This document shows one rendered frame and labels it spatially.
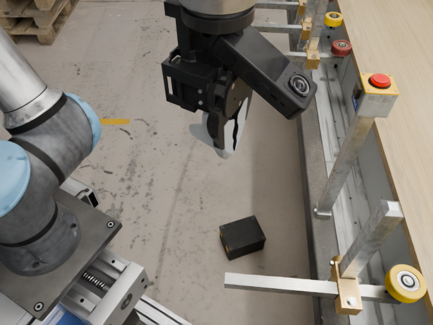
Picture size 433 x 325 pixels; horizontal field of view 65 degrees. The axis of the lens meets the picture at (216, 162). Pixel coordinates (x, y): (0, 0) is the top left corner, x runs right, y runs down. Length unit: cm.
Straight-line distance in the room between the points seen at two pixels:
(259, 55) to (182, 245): 159
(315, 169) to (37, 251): 94
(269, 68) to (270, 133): 206
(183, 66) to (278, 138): 202
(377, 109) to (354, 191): 61
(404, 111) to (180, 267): 123
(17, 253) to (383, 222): 67
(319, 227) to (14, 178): 88
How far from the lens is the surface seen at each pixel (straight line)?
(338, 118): 165
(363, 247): 80
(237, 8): 32
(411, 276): 93
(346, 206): 133
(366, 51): 159
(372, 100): 81
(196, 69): 37
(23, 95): 64
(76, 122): 67
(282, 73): 36
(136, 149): 232
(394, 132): 123
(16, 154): 61
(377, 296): 97
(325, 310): 105
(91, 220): 77
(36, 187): 62
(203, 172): 214
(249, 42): 36
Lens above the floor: 166
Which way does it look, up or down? 50 degrees down
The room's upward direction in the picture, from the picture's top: straight up
